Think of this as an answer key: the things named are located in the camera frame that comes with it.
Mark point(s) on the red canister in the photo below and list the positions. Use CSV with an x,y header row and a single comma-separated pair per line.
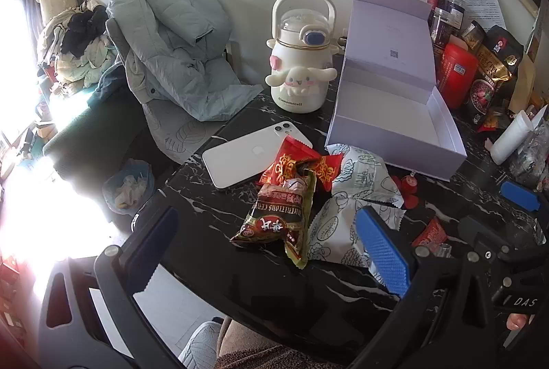
x,y
457,73

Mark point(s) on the pile of clothes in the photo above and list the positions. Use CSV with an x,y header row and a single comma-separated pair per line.
x,y
77,47

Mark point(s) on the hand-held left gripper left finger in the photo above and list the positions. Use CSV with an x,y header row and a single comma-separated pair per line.
x,y
156,242

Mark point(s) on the lavender gift box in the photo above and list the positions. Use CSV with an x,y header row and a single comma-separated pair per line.
x,y
386,51

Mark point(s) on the grey-green puffer jacket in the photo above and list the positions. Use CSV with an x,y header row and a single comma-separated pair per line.
x,y
171,43

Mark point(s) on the small red snack packet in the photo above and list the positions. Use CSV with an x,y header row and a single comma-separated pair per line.
x,y
429,232

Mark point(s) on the dark green sofa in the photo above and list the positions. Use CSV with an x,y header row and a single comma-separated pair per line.
x,y
98,129

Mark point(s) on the trash bin with tissues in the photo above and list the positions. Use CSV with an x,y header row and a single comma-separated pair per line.
x,y
128,187

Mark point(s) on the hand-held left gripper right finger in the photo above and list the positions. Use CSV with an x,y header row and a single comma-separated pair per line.
x,y
381,249

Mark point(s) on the red black small packet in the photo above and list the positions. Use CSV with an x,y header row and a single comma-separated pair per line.
x,y
493,122

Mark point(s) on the clear plastic bag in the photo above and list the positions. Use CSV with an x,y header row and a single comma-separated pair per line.
x,y
534,150

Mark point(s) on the dark snack bag red picture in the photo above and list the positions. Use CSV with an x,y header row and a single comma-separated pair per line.
x,y
487,94

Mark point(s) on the cream cartoon water bottle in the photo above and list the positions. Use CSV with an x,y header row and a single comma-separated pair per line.
x,y
300,60

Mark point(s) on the black gold snack bag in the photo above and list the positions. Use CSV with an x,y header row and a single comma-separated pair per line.
x,y
502,43

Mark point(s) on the white printed bread packet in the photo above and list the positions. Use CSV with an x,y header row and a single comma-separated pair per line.
x,y
334,227
364,172

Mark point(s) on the white paper sheet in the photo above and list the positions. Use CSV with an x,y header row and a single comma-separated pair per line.
x,y
482,6

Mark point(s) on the person's right hand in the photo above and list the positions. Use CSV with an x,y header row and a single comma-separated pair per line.
x,y
518,320

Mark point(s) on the brown snack packet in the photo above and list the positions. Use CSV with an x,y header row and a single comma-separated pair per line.
x,y
274,219

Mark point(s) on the white smartphone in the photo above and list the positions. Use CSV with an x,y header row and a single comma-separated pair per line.
x,y
248,157

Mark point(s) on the white paper roll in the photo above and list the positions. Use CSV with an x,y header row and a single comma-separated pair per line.
x,y
510,137

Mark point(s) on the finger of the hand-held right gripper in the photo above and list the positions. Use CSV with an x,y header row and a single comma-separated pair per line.
x,y
519,193
493,242

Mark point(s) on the person's brown fleece clothing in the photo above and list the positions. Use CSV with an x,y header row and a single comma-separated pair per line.
x,y
266,354

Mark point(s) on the brown paper bag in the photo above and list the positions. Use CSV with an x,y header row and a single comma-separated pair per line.
x,y
524,84

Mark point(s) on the person's grey knit clothing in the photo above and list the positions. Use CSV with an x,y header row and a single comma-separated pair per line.
x,y
199,345

